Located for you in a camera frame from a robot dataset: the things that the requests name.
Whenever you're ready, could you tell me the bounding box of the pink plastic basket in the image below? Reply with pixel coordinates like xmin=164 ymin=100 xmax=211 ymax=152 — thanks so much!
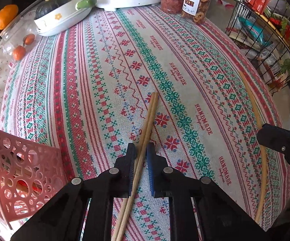
xmin=0 ymin=119 xmax=69 ymax=230

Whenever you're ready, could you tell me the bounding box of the black wire rack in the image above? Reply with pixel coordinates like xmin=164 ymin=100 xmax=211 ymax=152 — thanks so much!
xmin=225 ymin=0 xmax=290 ymax=96

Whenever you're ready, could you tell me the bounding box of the small orange tomato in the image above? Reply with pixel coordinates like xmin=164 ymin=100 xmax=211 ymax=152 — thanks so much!
xmin=13 ymin=46 xmax=26 ymax=61
xmin=24 ymin=33 xmax=36 ymax=45

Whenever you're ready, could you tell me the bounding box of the light wooden chopstick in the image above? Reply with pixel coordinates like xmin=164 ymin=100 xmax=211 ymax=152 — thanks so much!
xmin=239 ymin=71 xmax=268 ymax=223

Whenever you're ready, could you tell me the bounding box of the clear glass bowl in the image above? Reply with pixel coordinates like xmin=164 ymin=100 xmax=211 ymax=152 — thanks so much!
xmin=0 ymin=17 xmax=39 ymax=62

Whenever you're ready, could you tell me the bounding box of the white floral ceramic dish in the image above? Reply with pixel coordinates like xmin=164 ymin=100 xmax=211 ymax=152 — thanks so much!
xmin=33 ymin=0 xmax=98 ymax=37

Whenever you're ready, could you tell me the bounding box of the blue snack packet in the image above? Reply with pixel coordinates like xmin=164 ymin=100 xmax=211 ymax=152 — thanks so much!
xmin=239 ymin=16 xmax=264 ymax=43

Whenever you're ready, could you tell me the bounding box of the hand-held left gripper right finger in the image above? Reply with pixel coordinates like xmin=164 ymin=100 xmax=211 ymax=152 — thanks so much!
xmin=146 ymin=142 xmax=267 ymax=241

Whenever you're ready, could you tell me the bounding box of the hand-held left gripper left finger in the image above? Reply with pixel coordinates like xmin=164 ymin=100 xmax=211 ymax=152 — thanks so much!
xmin=10 ymin=143 xmax=137 ymax=241

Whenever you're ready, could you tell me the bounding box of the jar of dried fruit slices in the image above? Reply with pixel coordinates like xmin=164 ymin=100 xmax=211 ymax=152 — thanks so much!
xmin=181 ymin=0 xmax=214 ymax=25

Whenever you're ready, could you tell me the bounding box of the red green patterned tablecloth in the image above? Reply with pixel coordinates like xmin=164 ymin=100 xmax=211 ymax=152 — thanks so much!
xmin=0 ymin=5 xmax=290 ymax=241

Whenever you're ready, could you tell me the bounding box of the brown wooden chopstick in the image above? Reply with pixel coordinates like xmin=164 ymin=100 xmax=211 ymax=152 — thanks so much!
xmin=115 ymin=92 xmax=159 ymax=241
xmin=111 ymin=92 xmax=156 ymax=241

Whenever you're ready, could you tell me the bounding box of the orange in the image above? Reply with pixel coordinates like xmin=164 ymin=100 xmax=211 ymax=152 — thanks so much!
xmin=0 ymin=4 xmax=19 ymax=30

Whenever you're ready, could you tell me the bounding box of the dark green squash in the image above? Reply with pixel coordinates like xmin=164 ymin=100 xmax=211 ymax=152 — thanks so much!
xmin=35 ymin=0 xmax=71 ymax=20

